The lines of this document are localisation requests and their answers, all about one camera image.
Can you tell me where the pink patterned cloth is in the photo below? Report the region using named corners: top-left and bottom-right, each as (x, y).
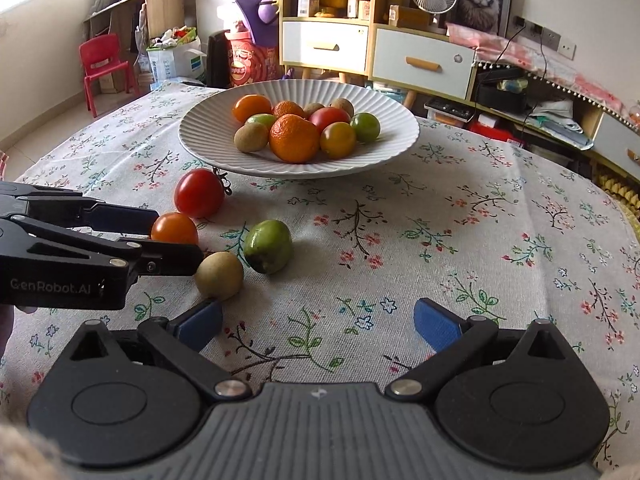
top-left (446, 22), bottom-right (631, 111)

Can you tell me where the white box of toys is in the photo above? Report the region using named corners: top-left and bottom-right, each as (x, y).
top-left (146, 27), bottom-right (207, 86)

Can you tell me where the red tomato with stem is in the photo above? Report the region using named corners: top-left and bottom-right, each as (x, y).
top-left (173, 168), bottom-right (233, 219)

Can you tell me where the cardboard box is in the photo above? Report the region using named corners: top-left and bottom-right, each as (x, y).
top-left (389, 5), bottom-right (432, 31)

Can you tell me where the small mandarin orange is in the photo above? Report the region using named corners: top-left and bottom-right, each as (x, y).
top-left (272, 100), bottom-right (305, 120)

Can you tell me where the beige fuzzy cloth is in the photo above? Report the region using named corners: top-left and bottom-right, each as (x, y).
top-left (0, 422), bottom-right (76, 480)

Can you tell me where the purple plush toy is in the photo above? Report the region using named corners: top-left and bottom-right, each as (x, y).
top-left (235, 0), bottom-right (282, 47)

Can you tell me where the floral tablecloth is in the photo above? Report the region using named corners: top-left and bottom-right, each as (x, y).
top-left (0, 79), bottom-right (640, 471)

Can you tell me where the red gift box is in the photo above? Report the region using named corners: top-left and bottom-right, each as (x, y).
top-left (226, 31), bottom-right (280, 88)

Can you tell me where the green tomato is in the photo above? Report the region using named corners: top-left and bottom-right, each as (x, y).
top-left (349, 112), bottom-right (381, 142)

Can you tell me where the black cable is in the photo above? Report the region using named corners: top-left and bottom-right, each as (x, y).
top-left (472, 22), bottom-right (548, 111)

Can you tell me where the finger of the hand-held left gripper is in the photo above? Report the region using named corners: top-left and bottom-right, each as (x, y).
top-left (0, 182), bottom-right (160, 235)
top-left (0, 216), bottom-right (201, 277)

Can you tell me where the small round orange tomato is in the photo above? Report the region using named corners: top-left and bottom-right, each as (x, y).
top-left (150, 212), bottom-right (200, 247)

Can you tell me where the smooth red tomato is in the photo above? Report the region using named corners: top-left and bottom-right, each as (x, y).
top-left (308, 107), bottom-right (352, 135)

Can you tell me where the pile of books and papers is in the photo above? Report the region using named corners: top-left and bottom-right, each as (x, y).
top-left (525, 100), bottom-right (596, 150)

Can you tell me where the oval orange tomato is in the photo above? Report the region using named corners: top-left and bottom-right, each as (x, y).
top-left (233, 95), bottom-right (272, 123)

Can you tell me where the black storage box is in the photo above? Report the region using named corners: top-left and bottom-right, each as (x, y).
top-left (475, 67), bottom-right (531, 113)

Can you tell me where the small white cabinet drawer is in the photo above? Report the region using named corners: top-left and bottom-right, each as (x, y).
top-left (281, 21), bottom-right (370, 73)

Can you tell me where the red plastic chair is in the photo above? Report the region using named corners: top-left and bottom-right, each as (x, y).
top-left (79, 33), bottom-right (141, 118)

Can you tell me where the black appliance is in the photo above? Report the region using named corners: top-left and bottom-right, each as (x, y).
top-left (206, 30), bottom-right (232, 89)

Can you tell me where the wooden desk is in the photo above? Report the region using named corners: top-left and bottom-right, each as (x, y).
top-left (82, 0), bottom-right (196, 43)

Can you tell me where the white ribbed bowl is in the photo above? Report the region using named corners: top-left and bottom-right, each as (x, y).
top-left (178, 80), bottom-right (421, 178)

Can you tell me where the wide white cabinet drawer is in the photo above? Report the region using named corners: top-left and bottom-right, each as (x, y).
top-left (372, 27), bottom-right (477, 101)

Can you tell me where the large mandarin orange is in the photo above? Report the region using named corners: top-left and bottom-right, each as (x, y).
top-left (269, 114), bottom-right (321, 164)

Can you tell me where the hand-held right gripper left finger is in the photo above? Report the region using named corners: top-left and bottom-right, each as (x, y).
top-left (55, 297), bottom-right (252, 403)

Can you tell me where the yellow-orange tomato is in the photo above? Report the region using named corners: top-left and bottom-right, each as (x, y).
top-left (319, 122), bottom-right (357, 159)

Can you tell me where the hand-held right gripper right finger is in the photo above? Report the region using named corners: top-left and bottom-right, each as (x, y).
top-left (386, 297), bottom-right (583, 400)

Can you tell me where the framed cat picture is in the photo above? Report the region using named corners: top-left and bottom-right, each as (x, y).
top-left (450, 0), bottom-right (514, 36)

